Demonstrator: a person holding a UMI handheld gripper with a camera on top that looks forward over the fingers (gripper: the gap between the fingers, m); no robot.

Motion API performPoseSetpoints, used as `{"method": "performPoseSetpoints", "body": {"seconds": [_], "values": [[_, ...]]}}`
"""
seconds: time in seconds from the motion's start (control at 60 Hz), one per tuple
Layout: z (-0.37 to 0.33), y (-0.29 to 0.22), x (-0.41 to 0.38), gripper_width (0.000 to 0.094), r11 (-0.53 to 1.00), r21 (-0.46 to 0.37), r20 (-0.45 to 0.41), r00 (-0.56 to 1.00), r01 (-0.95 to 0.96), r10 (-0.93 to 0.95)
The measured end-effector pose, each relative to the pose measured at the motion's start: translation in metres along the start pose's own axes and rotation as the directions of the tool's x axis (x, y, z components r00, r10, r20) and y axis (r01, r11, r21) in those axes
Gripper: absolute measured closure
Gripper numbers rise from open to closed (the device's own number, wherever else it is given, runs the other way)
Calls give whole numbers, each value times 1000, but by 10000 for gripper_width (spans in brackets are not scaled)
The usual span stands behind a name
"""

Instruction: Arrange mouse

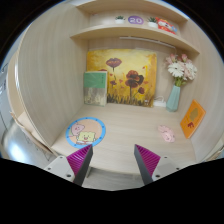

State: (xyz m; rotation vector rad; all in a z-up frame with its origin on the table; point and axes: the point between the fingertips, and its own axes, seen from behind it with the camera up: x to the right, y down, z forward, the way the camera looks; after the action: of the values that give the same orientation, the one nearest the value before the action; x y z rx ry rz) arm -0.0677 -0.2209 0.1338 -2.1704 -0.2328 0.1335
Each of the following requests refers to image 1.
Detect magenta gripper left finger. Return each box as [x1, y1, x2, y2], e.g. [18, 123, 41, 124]
[44, 144, 94, 187]

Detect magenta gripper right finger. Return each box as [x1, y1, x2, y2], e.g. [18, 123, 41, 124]
[133, 143, 181, 186]

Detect round cartoon mouse pad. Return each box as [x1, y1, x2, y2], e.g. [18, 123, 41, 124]
[65, 117, 106, 149]

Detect pink pig-shaped mouse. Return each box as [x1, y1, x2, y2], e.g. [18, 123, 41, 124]
[158, 125, 175, 143]

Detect white power strip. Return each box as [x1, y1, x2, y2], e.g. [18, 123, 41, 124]
[153, 96, 166, 107]

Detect teal vase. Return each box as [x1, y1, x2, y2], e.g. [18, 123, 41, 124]
[166, 85, 181, 112]

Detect orange leaf card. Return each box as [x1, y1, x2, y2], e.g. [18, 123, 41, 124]
[180, 100, 206, 139]

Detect green book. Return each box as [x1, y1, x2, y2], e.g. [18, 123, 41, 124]
[84, 71, 107, 106]

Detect yellow flower painting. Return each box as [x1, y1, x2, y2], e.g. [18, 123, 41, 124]
[87, 49, 157, 107]

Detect wooden shelf unit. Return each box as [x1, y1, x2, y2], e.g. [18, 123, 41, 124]
[7, 0, 224, 174]

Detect pink white flower bouquet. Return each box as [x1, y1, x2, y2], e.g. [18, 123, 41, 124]
[166, 54, 197, 87]

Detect small potted plant right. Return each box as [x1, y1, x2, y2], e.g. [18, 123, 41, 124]
[148, 17, 158, 28]

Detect small potted plant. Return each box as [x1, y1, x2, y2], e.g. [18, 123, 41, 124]
[148, 17, 158, 28]
[115, 16, 125, 24]

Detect purple round number sign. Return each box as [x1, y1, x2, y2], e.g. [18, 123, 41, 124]
[128, 16, 144, 25]

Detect small potted plant left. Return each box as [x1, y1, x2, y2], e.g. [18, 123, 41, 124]
[115, 16, 125, 24]

